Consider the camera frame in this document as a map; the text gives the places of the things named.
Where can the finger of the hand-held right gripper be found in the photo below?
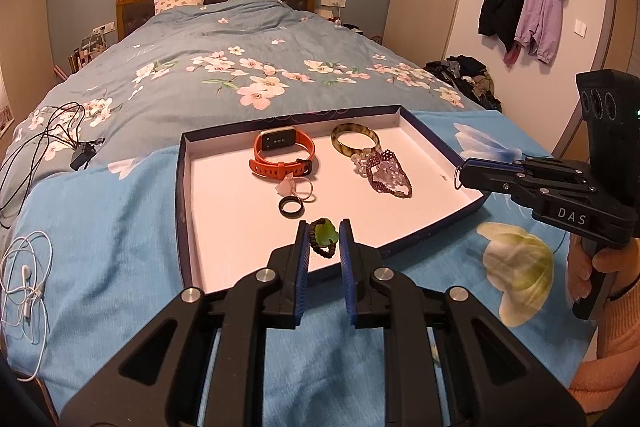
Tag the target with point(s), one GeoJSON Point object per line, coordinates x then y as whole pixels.
{"type": "Point", "coordinates": [500, 183]}
{"type": "Point", "coordinates": [540, 168]}

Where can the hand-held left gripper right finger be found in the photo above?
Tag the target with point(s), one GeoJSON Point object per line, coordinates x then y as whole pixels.
{"type": "Point", "coordinates": [346, 277]}

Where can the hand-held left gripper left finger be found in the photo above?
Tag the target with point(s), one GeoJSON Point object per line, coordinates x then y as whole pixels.
{"type": "Point", "coordinates": [301, 277]}

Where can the dark blue box tray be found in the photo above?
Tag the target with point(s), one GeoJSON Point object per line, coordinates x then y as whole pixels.
{"type": "Point", "coordinates": [235, 232]}

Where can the pink stone pendant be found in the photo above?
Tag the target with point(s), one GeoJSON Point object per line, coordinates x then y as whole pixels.
{"type": "Point", "coordinates": [286, 188]}

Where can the orange smartwatch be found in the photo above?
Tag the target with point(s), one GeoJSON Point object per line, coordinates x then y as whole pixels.
{"type": "Point", "coordinates": [280, 168]}

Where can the amber bangle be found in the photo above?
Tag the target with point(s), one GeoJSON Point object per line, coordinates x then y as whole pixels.
{"type": "Point", "coordinates": [354, 127]}

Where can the person's right forearm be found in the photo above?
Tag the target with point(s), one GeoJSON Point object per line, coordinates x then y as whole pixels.
{"type": "Point", "coordinates": [615, 357]}

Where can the person's right hand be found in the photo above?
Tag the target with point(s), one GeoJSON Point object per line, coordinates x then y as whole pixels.
{"type": "Point", "coordinates": [620, 264]}

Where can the pile of dark clothes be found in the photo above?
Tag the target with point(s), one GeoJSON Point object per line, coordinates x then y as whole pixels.
{"type": "Point", "coordinates": [465, 77]}

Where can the purple jacket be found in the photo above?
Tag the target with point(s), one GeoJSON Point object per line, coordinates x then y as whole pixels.
{"type": "Point", "coordinates": [542, 7]}

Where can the black jacket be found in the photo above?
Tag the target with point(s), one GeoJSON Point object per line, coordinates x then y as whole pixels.
{"type": "Point", "coordinates": [502, 2]}

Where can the wooden door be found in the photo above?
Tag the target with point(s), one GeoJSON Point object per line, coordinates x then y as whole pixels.
{"type": "Point", "coordinates": [625, 7]}

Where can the blue large-flower blanket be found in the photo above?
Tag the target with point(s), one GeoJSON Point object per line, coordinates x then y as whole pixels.
{"type": "Point", "coordinates": [125, 227]}

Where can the small nightstand clutter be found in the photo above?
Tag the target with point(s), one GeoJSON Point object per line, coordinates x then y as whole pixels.
{"type": "Point", "coordinates": [357, 29]}

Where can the black power adapter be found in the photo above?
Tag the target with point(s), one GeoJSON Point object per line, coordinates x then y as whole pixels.
{"type": "Point", "coordinates": [82, 157]}

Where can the grey-blue floral duvet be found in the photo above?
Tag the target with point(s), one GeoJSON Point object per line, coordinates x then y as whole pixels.
{"type": "Point", "coordinates": [200, 37]}

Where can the white earphones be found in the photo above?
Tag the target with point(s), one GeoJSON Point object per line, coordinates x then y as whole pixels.
{"type": "Point", "coordinates": [26, 274]}

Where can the white wall switch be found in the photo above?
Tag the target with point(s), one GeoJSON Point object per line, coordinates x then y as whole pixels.
{"type": "Point", "coordinates": [580, 28]}

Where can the white wall socket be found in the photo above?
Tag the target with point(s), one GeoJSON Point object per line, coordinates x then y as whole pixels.
{"type": "Point", "coordinates": [332, 2]}
{"type": "Point", "coordinates": [102, 28]}

